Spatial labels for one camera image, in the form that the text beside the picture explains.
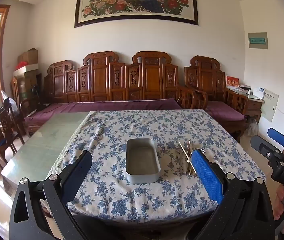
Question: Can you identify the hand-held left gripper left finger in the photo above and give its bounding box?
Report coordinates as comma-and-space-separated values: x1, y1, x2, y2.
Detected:
8, 150, 93, 240

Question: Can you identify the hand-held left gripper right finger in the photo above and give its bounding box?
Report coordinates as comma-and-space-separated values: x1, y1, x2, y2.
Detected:
191, 149, 275, 240

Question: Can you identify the rectangular metal tin container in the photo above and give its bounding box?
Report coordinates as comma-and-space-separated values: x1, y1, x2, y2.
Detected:
125, 138, 161, 184

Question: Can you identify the clear plastic bag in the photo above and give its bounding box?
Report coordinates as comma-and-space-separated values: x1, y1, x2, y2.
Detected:
245, 118, 259, 137

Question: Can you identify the pale bamboo chopstick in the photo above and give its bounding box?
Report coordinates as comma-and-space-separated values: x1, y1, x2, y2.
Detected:
178, 142, 193, 166
187, 145, 192, 176

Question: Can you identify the wooden side table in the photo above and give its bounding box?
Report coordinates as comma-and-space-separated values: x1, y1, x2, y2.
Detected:
244, 92, 265, 123

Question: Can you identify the white device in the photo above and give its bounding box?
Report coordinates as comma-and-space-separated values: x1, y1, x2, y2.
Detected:
253, 86, 265, 98

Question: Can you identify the purple armchair seat cushion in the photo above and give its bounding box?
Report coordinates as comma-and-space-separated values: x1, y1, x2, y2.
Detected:
205, 101, 245, 122

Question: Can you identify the purple sofa seat cushion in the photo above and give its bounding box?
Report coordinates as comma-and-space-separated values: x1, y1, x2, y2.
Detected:
23, 98, 183, 131

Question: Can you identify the red greeting card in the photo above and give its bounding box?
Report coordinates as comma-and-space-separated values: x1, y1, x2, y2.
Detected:
225, 75, 240, 90

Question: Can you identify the blue floral tablecloth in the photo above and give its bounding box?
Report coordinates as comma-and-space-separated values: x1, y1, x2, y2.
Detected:
54, 109, 266, 222

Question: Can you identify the carved wooden armchair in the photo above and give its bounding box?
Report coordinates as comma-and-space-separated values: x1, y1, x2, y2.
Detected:
184, 55, 249, 143

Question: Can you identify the wooden dining chair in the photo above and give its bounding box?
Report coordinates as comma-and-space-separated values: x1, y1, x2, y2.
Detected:
0, 102, 25, 180

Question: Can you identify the white plastic bag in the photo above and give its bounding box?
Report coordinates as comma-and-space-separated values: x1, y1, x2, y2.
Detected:
1, 90, 20, 108

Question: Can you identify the long carved wooden sofa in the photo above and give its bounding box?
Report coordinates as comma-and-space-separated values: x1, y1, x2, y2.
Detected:
43, 51, 207, 110

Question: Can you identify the brown cardboard box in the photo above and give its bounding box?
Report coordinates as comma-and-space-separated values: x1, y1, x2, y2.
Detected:
17, 48, 39, 68

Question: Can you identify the framed peacock flower painting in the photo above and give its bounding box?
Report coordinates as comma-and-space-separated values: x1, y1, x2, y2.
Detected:
74, 0, 199, 28

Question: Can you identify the large white wall cabinet box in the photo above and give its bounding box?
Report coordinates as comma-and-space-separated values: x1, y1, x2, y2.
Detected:
260, 88, 280, 123

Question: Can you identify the grey wall panel box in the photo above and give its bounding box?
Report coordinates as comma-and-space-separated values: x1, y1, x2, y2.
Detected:
247, 32, 268, 49

